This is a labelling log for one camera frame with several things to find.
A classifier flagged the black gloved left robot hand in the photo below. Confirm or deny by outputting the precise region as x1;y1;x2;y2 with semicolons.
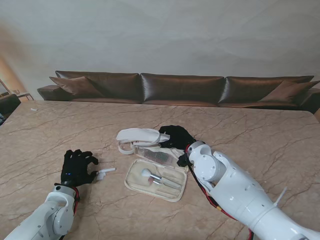
61;149;100;188

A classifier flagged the red black left arm cable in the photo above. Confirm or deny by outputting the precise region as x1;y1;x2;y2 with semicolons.
59;186;81;240

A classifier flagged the blue handled makeup brush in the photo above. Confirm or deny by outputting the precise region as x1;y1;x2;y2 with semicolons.
140;168;183;190

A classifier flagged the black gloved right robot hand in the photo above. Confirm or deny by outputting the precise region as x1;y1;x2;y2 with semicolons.
158;124;197;150

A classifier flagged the brown leather sofa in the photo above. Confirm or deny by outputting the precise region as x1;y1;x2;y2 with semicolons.
37;70;320;113

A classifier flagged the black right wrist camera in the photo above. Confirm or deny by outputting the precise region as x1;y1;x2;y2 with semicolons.
176;154;189;168

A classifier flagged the brown sofa pillow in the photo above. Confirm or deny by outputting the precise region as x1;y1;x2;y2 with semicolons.
49;76;105;98
258;79;320;103

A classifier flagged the white zip tie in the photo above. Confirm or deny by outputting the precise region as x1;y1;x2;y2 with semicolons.
273;186;288;208

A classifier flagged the small white handled makeup brush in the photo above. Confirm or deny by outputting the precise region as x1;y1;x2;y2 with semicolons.
147;176;181;195

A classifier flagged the dark armchair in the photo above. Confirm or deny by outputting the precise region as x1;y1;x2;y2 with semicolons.
0;93;22;118

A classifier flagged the red black arm cable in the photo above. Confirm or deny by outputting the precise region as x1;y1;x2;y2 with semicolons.
59;186;81;240
188;166;254;240

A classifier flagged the red black right arm cable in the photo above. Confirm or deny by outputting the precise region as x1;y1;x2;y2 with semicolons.
188;166;254;240

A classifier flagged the light wooden side table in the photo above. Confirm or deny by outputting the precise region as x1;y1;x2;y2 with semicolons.
14;88;35;102

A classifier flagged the cream white cosmetics bag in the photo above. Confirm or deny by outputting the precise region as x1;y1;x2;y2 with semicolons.
116;127;189;203

